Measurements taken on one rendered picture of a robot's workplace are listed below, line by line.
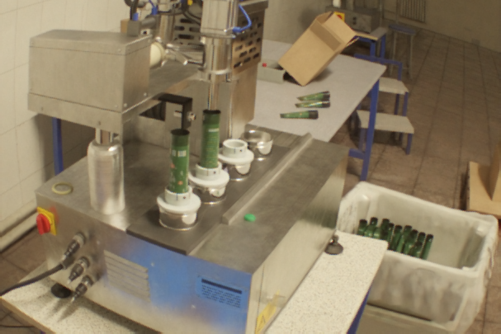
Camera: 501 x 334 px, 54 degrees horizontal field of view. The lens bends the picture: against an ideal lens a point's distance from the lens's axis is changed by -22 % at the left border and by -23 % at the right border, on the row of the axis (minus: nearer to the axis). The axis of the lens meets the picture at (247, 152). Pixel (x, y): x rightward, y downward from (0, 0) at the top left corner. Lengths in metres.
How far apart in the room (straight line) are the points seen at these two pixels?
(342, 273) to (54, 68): 0.84
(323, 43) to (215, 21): 1.75
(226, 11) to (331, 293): 0.70
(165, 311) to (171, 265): 0.12
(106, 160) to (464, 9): 10.38
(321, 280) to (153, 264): 0.51
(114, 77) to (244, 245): 0.35
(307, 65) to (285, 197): 1.65
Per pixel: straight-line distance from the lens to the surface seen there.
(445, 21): 11.16
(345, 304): 1.31
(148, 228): 0.99
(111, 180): 1.02
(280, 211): 1.09
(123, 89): 0.93
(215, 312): 1.00
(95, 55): 0.96
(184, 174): 0.96
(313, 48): 2.72
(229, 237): 1.00
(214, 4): 0.97
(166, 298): 1.04
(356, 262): 1.47
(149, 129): 1.33
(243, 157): 1.16
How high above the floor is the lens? 1.54
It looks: 23 degrees down
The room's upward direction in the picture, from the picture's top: 5 degrees clockwise
